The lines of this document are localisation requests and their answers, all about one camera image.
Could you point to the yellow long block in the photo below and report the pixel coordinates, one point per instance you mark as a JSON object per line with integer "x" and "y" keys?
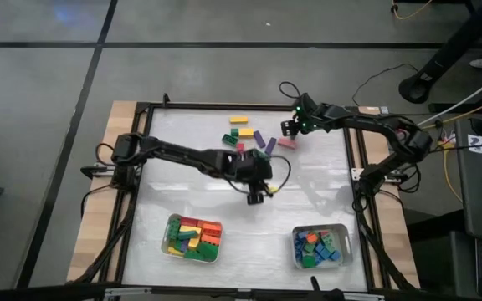
{"x": 239, "y": 119}
{"x": 193, "y": 243}
{"x": 176, "y": 251}
{"x": 246, "y": 133}
{"x": 190, "y": 229}

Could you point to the pink long block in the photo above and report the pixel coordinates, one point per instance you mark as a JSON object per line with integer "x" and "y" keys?
{"x": 287, "y": 143}

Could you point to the small orange block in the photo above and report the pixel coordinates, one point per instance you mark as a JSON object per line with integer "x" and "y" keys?
{"x": 312, "y": 238}

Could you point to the orange long block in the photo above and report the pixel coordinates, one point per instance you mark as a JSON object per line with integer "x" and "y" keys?
{"x": 209, "y": 239}

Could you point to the metal bracket plate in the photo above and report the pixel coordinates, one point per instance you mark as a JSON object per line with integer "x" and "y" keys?
{"x": 357, "y": 173}

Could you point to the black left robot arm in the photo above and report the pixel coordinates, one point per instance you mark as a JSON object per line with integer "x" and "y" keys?
{"x": 174, "y": 150}

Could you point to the small blue brick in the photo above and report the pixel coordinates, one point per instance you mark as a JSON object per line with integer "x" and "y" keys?
{"x": 301, "y": 235}
{"x": 319, "y": 260}
{"x": 298, "y": 250}
{"x": 335, "y": 255}
{"x": 321, "y": 251}

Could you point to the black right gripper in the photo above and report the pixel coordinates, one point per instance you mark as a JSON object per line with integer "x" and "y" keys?
{"x": 312, "y": 115}

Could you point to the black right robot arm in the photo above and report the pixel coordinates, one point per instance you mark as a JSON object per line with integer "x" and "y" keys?
{"x": 370, "y": 121}

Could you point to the purple long block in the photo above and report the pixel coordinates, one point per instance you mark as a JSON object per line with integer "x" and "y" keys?
{"x": 270, "y": 146}
{"x": 183, "y": 246}
{"x": 259, "y": 139}

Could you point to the teal green long block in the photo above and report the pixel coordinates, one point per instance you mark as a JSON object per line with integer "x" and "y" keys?
{"x": 186, "y": 235}

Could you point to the small green block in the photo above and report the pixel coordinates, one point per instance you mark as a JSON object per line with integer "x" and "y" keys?
{"x": 308, "y": 262}
{"x": 309, "y": 248}
{"x": 234, "y": 132}

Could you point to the black floor stand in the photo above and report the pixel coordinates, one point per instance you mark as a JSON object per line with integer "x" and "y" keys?
{"x": 450, "y": 50}

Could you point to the small red block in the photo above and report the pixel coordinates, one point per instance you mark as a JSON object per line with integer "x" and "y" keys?
{"x": 240, "y": 147}

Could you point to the dark grey side table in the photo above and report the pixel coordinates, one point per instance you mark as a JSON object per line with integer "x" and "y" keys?
{"x": 475, "y": 200}

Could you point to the white plastic bin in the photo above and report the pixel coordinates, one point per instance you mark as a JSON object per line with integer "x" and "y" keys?
{"x": 345, "y": 246}
{"x": 165, "y": 244}

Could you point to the black frame clamp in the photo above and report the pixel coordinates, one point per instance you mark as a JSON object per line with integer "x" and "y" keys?
{"x": 165, "y": 99}

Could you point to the red-orange studded brick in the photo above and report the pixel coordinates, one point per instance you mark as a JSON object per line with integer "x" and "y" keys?
{"x": 211, "y": 228}

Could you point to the red long block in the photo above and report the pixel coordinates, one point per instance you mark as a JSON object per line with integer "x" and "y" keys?
{"x": 188, "y": 221}

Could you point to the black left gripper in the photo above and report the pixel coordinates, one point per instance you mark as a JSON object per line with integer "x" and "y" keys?
{"x": 249, "y": 167}

